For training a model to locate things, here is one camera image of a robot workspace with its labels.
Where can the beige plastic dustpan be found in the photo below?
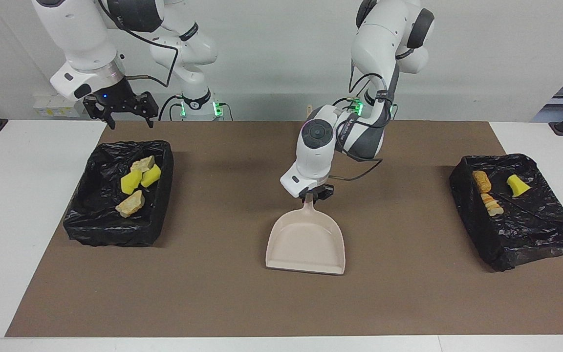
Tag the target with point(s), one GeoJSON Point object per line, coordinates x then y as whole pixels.
{"type": "Point", "coordinates": [306, 244]}

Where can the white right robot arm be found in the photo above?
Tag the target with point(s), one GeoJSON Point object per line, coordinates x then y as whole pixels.
{"type": "Point", "coordinates": [86, 39]}

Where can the black bag lined bin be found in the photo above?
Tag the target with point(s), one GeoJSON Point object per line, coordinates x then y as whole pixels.
{"type": "Point", "coordinates": [91, 220]}
{"type": "Point", "coordinates": [530, 230]}

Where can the yellow notched sponge piece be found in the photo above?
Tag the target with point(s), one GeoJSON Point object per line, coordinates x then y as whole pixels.
{"type": "Point", "coordinates": [131, 182]}

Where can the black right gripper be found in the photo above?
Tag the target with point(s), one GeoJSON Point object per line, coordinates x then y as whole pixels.
{"type": "Point", "coordinates": [115, 98]}

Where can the brown table mat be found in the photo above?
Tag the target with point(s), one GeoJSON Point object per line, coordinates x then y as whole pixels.
{"type": "Point", "coordinates": [213, 293]}

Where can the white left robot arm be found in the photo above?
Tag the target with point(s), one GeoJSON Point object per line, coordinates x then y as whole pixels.
{"type": "Point", "coordinates": [320, 146]}

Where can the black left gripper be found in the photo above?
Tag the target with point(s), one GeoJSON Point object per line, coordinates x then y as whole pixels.
{"type": "Point", "coordinates": [318, 191]}

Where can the white power strip box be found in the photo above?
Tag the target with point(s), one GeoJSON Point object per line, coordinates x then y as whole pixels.
{"type": "Point", "coordinates": [56, 106]}

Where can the brown oval bread roll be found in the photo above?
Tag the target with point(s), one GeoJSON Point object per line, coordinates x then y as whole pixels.
{"type": "Point", "coordinates": [482, 181]}

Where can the thick yellow green sponge chunk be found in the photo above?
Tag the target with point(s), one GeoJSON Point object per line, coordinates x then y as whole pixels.
{"type": "Point", "coordinates": [151, 176]}

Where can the striped croissant piece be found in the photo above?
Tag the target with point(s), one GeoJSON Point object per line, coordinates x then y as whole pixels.
{"type": "Point", "coordinates": [130, 204]}

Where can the pale bread piece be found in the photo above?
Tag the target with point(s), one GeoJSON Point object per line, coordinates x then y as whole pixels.
{"type": "Point", "coordinates": [491, 204]}

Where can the pale bread chunk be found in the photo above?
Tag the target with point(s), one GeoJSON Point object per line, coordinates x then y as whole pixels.
{"type": "Point", "coordinates": [143, 164]}

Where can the beige hand brush black bristles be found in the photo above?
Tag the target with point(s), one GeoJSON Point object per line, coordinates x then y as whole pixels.
{"type": "Point", "coordinates": [310, 111]}

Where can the thin green yellow sponge scrap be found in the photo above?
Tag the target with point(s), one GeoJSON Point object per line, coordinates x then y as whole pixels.
{"type": "Point", "coordinates": [517, 186]}

